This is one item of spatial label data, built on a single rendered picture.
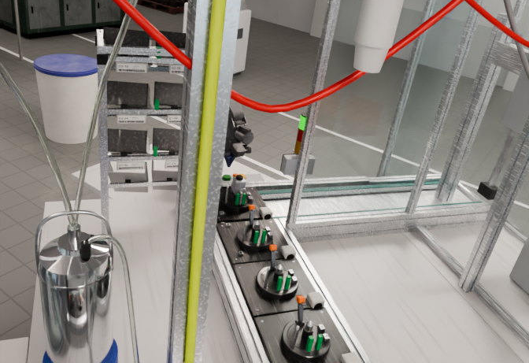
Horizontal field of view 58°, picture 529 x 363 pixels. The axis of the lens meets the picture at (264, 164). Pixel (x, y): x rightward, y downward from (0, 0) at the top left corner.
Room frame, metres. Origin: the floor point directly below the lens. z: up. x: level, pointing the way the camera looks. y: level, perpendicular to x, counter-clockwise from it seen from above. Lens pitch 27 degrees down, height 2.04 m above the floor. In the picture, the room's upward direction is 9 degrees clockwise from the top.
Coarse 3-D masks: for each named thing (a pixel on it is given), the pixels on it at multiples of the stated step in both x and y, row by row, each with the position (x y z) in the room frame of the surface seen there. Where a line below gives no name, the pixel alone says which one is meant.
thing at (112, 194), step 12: (96, 168) 1.98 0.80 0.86; (156, 168) 2.07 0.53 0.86; (228, 168) 2.19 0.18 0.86; (240, 168) 2.21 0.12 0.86; (84, 180) 1.86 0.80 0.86; (96, 180) 1.87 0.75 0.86; (264, 180) 2.11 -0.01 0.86; (96, 192) 1.81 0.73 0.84; (120, 192) 1.81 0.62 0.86; (132, 192) 1.82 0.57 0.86; (144, 192) 1.84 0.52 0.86; (156, 192) 1.85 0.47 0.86; (168, 192) 1.87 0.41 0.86
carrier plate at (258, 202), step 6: (222, 192) 1.76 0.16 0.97; (252, 192) 1.79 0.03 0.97; (258, 198) 1.75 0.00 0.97; (258, 204) 1.71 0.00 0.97; (264, 204) 1.71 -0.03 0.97; (222, 210) 1.62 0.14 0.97; (228, 210) 1.62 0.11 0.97; (258, 210) 1.66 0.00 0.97; (222, 216) 1.58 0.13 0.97; (228, 216) 1.58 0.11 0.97; (234, 216) 1.59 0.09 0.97; (240, 216) 1.60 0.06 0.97; (246, 216) 1.60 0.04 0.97; (258, 216) 1.62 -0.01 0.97; (216, 222) 1.54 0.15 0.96; (228, 222) 1.56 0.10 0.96
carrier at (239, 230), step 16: (224, 224) 1.52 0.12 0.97; (240, 224) 1.54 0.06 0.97; (256, 224) 1.45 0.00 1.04; (272, 224) 1.57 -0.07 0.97; (224, 240) 1.42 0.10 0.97; (240, 240) 1.41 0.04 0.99; (256, 240) 1.41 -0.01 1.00; (272, 240) 1.44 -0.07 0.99; (240, 256) 1.35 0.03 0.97; (256, 256) 1.36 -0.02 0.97; (288, 256) 1.38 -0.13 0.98
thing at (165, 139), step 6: (156, 132) 1.43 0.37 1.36; (162, 132) 1.43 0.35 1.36; (168, 132) 1.44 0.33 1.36; (174, 132) 1.44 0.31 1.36; (156, 138) 1.42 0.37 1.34; (162, 138) 1.43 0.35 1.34; (168, 138) 1.43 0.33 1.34; (174, 138) 1.44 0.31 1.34; (156, 144) 1.41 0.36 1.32; (162, 144) 1.42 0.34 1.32; (168, 144) 1.42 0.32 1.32; (174, 144) 1.43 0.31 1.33; (168, 150) 1.41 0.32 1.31; (174, 150) 1.42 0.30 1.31
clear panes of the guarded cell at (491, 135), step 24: (528, 0) 2.35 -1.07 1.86; (480, 24) 2.32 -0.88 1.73; (528, 24) 2.31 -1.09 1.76; (480, 48) 2.33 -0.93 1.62; (528, 48) 2.26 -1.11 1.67; (504, 72) 2.34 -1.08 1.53; (456, 96) 2.31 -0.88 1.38; (504, 96) 2.29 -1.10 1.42; (456, 120) 2.33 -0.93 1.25; (480, 144) 2.32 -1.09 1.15; (432, 168) 2.32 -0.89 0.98; (480, 168) 2.27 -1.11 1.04; (504, 168) 2.15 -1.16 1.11; (528, 192) 1.99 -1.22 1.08; (528, 216) 1.94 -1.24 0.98
